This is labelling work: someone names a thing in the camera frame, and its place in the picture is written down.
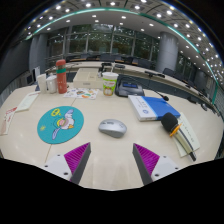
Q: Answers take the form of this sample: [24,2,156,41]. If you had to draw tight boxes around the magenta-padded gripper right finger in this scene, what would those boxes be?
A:
[132,143,183,186]

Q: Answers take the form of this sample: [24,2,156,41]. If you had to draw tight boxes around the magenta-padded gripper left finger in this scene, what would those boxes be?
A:
[43,142,92,185]

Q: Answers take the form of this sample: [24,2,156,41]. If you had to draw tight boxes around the silver computer mouse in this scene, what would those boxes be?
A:
[98,118,128,139]

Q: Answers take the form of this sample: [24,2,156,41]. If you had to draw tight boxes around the round teal cartoon mouse pad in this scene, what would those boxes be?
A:
[36,105,85,145]

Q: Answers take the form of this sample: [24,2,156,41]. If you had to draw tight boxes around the white paper sheet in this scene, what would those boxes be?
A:
[173,112,202,158]

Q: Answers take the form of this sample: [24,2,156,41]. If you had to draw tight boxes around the blue and white book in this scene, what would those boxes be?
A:
[127,94,172,122]

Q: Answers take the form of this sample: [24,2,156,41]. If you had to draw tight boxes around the red and white leaflet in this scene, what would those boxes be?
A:
[0,106,18,136]

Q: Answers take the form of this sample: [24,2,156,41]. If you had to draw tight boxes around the white paper leaflet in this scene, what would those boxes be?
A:
[15,91,41,113]

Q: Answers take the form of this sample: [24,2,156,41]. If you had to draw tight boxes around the colourful sticker sheet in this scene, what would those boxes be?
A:
[62,87,100,100]

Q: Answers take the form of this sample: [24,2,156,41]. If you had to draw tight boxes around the white lidded mug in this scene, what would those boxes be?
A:
[45,74,58,94]

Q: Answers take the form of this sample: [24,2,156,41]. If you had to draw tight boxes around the stack of white paper cups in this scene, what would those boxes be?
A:
[36,73,48,94]

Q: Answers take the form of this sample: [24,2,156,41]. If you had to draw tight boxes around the black conference microphone unit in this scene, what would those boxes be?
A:
[114,75,170,102]

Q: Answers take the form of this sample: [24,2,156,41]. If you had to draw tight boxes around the red bottle with green band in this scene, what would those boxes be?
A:
[55,59,68,95]

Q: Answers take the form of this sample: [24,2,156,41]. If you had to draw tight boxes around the white cardboard box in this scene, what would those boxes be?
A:
[72,68,104,90]

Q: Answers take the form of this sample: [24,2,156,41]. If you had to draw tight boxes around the group of dark chairs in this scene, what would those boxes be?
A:
[66,52,214,101]

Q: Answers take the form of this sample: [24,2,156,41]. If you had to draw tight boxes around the white printed cup with straw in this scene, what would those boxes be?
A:
[101,64,120,97]

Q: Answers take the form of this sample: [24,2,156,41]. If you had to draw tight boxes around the small desk monitor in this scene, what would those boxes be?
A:
[25,65,42,86]

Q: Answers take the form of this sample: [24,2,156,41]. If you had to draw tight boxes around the group of ceiling lights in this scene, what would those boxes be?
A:
[23,0,224,81]

